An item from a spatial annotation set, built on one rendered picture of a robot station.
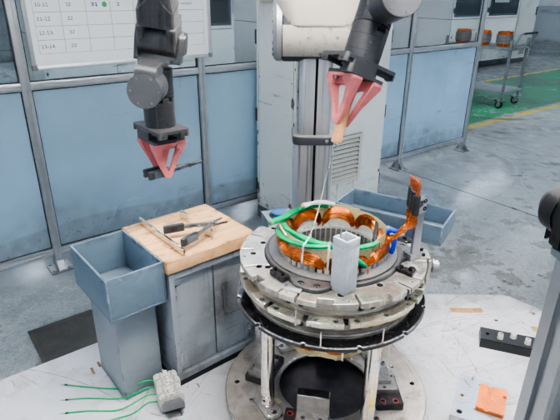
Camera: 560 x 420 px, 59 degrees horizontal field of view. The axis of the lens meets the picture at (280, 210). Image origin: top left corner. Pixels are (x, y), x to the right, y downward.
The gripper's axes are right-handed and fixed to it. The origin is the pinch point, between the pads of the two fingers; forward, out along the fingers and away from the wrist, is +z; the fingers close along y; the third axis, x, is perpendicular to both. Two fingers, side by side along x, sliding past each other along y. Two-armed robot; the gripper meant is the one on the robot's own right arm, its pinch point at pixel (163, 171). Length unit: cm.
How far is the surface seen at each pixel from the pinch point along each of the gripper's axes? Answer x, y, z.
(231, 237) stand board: 7.1, 12.1, 11.9
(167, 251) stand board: -5.3, 9.0, 12.0
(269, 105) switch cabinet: 160, -161, 36
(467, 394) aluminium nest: 34, 52, 38
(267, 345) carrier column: 1.0, 31.0, 22.9
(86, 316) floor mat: 19, -133, 119
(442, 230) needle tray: 43, 36, 12
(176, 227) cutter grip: -1.3, 5.8, 9.6
